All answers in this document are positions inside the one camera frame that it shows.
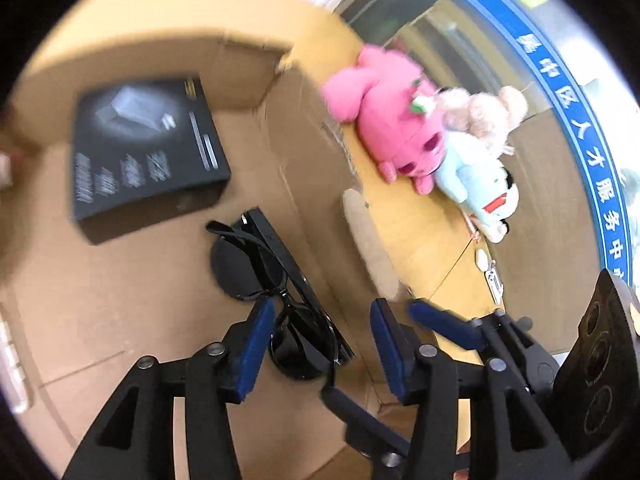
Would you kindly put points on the pink plush bear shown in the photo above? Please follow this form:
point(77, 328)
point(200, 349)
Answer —
point(390, 115)

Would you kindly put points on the glass partition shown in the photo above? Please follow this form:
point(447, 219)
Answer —
point(450, 35)

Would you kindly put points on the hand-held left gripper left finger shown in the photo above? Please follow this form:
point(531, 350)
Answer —
point(252, 350)

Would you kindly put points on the pink pen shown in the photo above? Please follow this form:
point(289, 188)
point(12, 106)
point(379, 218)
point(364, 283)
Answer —
point(472, 227)

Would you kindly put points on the brown cardboard box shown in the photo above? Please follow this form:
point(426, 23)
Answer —
point(125, 310)

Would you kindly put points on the cream plush rabbit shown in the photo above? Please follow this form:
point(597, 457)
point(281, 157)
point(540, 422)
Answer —
point(480, 110)

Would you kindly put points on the white plush dog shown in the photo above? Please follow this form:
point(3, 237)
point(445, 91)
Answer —
point(495, 234)

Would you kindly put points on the black printed box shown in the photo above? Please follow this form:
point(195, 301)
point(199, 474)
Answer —
point(145, 160)

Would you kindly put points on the blue plush toy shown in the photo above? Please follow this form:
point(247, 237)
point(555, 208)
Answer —
point(470, 175)

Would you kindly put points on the white earbuds case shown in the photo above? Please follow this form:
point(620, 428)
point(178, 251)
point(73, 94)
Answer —
point(481, 259)

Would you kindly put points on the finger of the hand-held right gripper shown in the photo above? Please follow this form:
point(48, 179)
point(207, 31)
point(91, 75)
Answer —
point(440, 320)
point(360, 425)

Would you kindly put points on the blue banner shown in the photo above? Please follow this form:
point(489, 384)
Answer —
point(575, 125)

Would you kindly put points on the black sunglasses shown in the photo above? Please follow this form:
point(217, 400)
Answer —
point(235, 270)

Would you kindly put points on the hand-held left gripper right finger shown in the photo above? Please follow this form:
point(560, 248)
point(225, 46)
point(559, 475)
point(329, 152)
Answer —
point(390, 360)

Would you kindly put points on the white keyboard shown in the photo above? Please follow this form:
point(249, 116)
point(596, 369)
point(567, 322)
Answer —
point(12, 360)

